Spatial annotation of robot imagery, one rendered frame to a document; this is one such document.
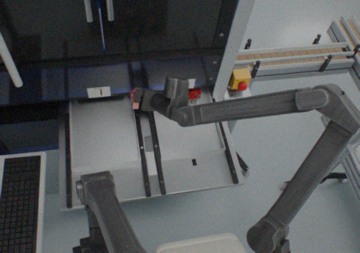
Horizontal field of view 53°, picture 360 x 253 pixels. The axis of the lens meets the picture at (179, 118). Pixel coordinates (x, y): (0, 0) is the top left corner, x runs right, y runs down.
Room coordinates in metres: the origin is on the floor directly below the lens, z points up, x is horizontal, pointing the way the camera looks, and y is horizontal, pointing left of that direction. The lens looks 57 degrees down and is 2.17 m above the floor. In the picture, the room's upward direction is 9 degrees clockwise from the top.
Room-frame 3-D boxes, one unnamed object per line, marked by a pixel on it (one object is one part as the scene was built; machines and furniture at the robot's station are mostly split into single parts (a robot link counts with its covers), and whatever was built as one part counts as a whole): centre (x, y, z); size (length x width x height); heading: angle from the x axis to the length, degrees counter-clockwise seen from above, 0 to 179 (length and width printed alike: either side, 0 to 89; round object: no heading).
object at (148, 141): (0.63, 0.09, 0.91); 0.14 x 0.03 x 0.06; 19
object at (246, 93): (1.07, -0.22, 0.87); 0.14 x 0.13 x 0.02; 18
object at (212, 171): (0.71, 0.12, 0.87); 0.70 x 0.48 x 0.02; 108
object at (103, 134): (0.72, 0.30, 0.90); 0.34 x 0.26 x 0.04; 18
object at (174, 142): (0.83, -0.02, 0.90); 0.34 x 0.26 x 0.04; 18
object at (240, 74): (1.02, -0.22, 0.99); 0.08 x 0.07 x 0.07; 18
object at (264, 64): (1.25, -0.45, 0.92); 0.69 x 0.16 x 0.16; 108
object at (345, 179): (1.08, -0.95, 0.07); 0.50 x 0.08 x 0.14; 108
